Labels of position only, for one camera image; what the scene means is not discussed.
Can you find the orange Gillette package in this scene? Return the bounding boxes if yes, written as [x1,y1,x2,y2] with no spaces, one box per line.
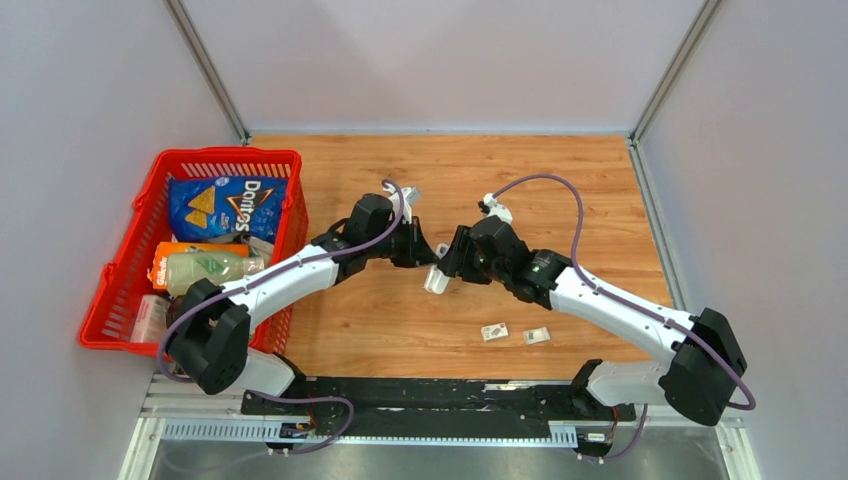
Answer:
[149,242,256,297]

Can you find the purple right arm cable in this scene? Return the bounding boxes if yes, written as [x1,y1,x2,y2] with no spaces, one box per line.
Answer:
[486,173,758,462]

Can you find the small clear staple box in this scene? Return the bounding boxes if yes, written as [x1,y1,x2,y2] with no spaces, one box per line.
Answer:
[522,327,551,345]

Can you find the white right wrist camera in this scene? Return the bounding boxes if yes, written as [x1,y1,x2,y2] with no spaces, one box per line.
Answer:
[478,193,513,224]

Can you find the aluminium frame rail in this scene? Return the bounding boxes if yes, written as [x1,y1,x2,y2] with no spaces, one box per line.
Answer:
[117,372,763,480]

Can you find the dark jar with white lid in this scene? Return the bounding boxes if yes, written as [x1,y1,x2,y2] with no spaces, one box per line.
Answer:
[165,296,188,329]

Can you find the pale green lotion bottle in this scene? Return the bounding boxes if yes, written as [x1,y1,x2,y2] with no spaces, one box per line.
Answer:
[165,251,266,297]

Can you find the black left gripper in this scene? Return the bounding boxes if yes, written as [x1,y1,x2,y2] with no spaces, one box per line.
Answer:
[365,216,439,268]

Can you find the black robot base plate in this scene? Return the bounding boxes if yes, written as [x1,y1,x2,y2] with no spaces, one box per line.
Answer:
[241,377,638,439]

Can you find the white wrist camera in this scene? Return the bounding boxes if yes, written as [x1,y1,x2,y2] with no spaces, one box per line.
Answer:
[383,185,421,224]
[478,193,513,224]

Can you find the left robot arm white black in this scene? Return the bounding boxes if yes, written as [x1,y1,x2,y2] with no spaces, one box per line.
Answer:
[157,186,438,415]

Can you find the blue Doritos chip bag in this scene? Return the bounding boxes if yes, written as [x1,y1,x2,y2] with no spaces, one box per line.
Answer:
[167,176,288,243]

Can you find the red plastic shopping basket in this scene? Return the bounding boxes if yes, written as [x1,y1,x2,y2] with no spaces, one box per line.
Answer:
[77,146,309,357]

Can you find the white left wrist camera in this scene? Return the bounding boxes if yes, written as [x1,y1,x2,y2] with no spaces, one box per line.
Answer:
[383,185,421,224]

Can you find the clear pink plastic package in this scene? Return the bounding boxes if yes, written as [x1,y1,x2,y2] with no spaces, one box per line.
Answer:
[130,294,171,343]

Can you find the white staple box red label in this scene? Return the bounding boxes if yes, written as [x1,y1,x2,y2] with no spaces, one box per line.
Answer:
[480,323,509,342]

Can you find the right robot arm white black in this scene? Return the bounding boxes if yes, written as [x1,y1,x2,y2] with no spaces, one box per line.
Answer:
[424,216,747,426]

